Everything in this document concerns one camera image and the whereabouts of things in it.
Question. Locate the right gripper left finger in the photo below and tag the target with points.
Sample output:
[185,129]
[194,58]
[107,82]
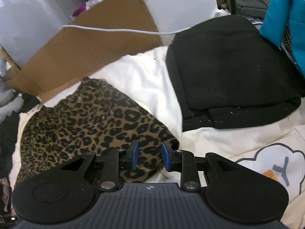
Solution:
[128,158]

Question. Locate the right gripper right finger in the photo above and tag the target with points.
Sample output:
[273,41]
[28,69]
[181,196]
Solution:
[172,159]

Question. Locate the leopard print garment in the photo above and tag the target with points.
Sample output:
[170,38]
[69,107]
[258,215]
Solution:
[95,118]

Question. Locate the black folded garment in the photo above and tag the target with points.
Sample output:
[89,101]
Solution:
[227,76]

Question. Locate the white cartoon print bedsheet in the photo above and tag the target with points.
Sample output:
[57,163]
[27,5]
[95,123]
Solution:
[275,150]

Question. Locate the brown cardboard box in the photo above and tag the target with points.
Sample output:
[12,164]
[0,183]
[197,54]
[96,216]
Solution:
[74,52]

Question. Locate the grey plush toy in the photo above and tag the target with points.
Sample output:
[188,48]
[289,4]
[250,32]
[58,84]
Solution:
[8,102]

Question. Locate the purple white plastic bag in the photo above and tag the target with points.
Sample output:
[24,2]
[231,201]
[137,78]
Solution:
[91,3]

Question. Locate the grey plastic-wrapped appliance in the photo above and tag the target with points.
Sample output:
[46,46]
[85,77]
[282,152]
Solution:
[27,25]

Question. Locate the blue fabric bag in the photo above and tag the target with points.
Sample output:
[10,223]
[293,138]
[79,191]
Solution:
[286,17]

